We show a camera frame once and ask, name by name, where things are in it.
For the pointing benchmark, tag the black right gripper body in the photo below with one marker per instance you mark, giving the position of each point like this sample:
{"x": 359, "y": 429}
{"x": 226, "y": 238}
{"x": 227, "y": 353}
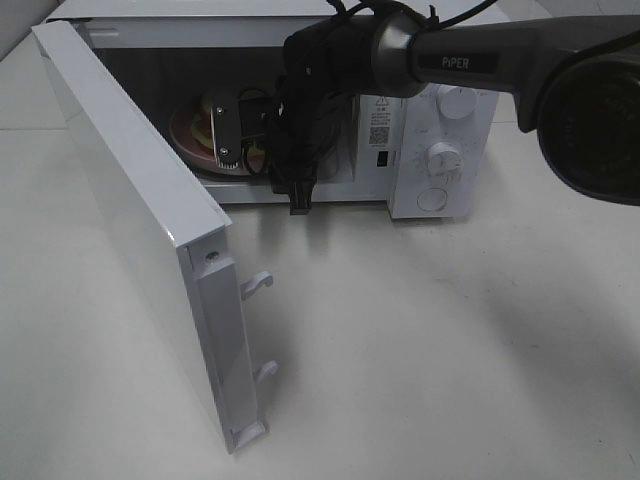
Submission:
{"x": 304, "y": 124}

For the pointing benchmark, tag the white bread sandwich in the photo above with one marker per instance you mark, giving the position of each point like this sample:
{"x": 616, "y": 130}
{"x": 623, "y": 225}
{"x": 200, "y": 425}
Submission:
{"x": 253, "y": 104}

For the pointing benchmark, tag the pink round plate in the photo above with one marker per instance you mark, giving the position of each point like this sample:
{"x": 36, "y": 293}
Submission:
{"x": 190, "y": 131}

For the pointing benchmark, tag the white timer knob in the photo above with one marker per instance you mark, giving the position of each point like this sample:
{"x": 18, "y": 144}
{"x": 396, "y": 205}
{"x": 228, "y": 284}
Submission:
{"x": 444, "y": 160}

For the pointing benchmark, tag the round white door button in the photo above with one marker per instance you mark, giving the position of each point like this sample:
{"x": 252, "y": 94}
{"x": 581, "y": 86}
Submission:
{"x": 433, "y": 199}

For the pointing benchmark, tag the white microwave door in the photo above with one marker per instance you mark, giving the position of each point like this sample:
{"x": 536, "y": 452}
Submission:
{"x": 170, "y": 232}

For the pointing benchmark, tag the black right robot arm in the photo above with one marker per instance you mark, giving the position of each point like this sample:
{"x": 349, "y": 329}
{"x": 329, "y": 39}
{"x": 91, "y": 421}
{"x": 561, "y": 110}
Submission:
{"x": 574, "y": 81}

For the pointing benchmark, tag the white warning label sticker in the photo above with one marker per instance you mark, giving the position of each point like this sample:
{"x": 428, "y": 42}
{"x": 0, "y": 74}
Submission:
{"x": 379, "y": 122}

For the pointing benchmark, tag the upper white power knob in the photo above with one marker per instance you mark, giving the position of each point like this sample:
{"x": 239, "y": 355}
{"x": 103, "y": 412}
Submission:
{"x": 456, "y": 102}

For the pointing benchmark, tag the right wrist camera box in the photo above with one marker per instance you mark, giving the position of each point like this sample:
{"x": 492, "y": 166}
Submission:
{"x": 225, "y": 127}

